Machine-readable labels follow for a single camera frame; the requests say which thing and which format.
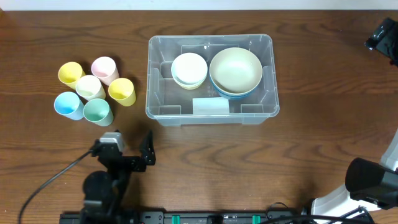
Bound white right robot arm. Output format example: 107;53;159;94
302;134;397;223

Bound black left camera cable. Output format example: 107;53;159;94
17;149;94;224

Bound small white bowl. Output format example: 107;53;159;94
171;52;208;85

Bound yellow cup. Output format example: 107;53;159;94
108;78;136;106
58;62;85;90

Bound green cup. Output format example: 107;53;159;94
83;98;114;127

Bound pink cup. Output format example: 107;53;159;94
91;57;119;86

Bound large dark blue bowl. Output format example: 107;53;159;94
210;77;262;100

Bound light blue cup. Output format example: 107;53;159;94
54;91;84;121

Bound large beige bowl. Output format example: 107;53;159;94
209;47;262;93

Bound white cup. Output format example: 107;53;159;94
76;75;106;101

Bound clear plastic storage box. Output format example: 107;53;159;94
146;34;280;126

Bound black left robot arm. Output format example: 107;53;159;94
80;130;156;224

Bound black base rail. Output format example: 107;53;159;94
58;208;371;224

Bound small yellow bowl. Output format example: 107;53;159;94
173;77;206;90

